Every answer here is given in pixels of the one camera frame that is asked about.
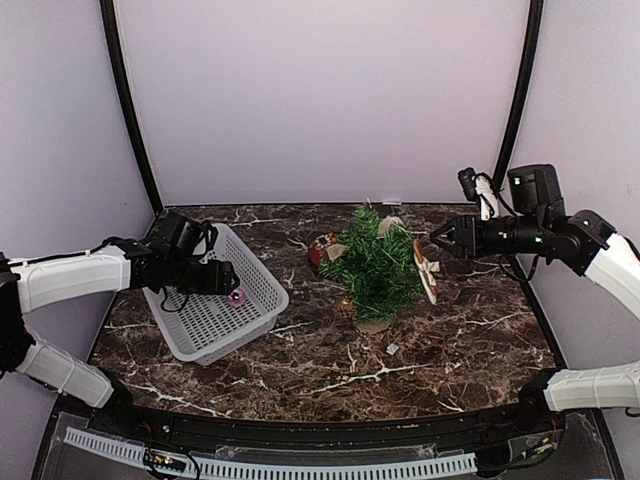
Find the white cable duct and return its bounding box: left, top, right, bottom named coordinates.
left=63, top=427, right=478, bottom=479

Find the small potted christmas tree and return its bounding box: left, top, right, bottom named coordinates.
left=319, top=206, right=424, bottom=322

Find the right black frame post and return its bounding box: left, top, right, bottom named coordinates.
left=493, top=0, right=545, bottom=189

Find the black front rail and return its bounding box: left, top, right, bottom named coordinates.
left=84, top=404, right=566, bottom=452

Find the knit doll ornament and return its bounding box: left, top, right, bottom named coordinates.
left=412, top=239, right=440, bottom=305

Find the small seashell ornament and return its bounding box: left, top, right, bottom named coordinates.
left=325, top=243, right=346, bottom=262

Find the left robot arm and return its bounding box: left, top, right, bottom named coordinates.
left=1, top=211, right=240, bottom=436

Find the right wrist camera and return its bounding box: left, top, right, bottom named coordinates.
left=457, top=167, right=500, bottom=221

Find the beige fluffy ornament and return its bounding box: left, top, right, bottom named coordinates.
left=377, top=216, right=403, bottom=238

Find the white plastic basket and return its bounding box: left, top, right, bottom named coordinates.
left=143, top=223, right=289, bottom=366

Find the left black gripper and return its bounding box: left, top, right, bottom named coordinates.
left=165, top=255, right=239, bottom=295

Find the brown pine cone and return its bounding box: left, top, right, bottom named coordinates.
left=336, top=299, right=357, bottom=320

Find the red floral plate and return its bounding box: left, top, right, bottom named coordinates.
left=308, top=232, right=338, bottom=268

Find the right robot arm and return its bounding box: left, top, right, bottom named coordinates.
left=429, top=164, right=639, bottom=434

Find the pink ball ornament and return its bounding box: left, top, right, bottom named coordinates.
left=227, top=289, right=246, bottom=308

